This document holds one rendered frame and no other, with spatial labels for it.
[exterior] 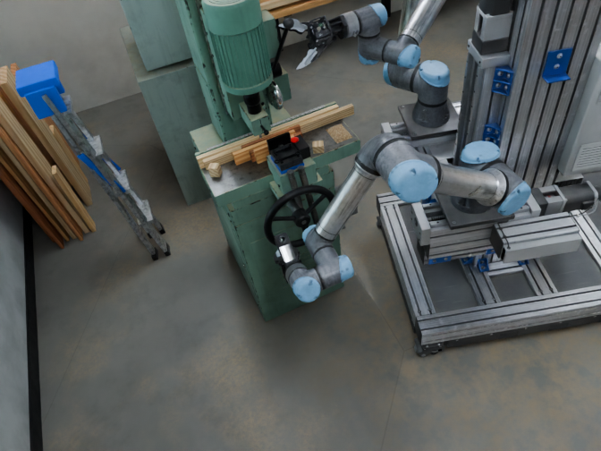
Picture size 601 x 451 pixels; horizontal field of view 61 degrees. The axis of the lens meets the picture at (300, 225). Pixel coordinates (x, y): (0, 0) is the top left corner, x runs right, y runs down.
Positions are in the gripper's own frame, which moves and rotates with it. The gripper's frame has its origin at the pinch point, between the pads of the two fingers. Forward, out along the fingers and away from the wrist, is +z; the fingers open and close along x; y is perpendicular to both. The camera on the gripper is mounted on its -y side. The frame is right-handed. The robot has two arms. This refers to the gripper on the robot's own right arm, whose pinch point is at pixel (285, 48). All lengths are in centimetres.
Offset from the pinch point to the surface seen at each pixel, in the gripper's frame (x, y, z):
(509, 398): 155, -42, -43
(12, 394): 73, -83, 146
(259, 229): 49, -47, 25
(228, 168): 24, -35, 29
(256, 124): 14.4, -23.3, 14.4
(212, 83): -8.1, -32.3, 22.0
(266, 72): 3.0, -7.0, 7.6
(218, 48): -7.2, -0.5, 20.4
